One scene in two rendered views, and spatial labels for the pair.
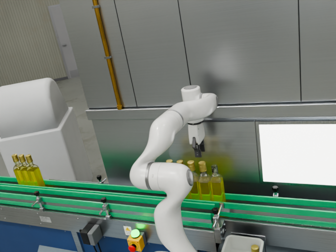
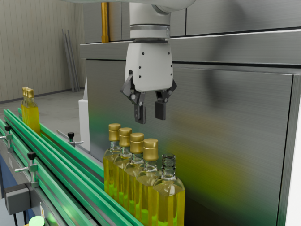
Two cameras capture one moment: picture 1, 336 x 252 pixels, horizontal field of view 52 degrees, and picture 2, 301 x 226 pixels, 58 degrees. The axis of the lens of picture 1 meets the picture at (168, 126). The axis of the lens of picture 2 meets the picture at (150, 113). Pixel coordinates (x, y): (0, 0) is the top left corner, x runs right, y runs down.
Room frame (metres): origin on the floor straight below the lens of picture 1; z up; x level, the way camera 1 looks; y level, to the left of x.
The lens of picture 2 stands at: (0.94, -0.40, 1.52)
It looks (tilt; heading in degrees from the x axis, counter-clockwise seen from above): 12 degrees down; 28
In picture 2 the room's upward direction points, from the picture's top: straight up
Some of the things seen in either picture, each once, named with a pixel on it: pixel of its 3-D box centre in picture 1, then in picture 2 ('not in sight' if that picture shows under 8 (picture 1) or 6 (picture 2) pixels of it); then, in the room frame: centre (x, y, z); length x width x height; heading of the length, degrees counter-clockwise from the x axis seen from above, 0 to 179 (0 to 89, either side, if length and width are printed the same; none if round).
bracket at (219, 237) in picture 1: (220, 230); not in sight; (1.33, -0.16, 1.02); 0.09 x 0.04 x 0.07; 154
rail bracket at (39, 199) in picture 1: (36, 203); (3, 139); (1.73, 0.82, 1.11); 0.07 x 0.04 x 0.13; 154
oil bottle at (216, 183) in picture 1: (218, 193); (167, 220); (1.44, -0.18, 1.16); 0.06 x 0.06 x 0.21; 65
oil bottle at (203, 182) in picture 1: (206, 193); (150, 209); (1.46, -0.13, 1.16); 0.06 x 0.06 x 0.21; 64
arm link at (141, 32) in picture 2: (195, 117); (151, 33); (1.46, -0.13, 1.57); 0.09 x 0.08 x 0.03; 154
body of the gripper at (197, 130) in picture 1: (196, 130); (150, 63); (1.46, -0.13, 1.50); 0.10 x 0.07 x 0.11; 154
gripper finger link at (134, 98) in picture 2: (196, 152); (135, 108); (1.43, -0.11, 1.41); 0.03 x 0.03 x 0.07; 64
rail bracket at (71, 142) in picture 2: (103, 183); (76, 145); (1.83, 0.45, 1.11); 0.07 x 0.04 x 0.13; 154
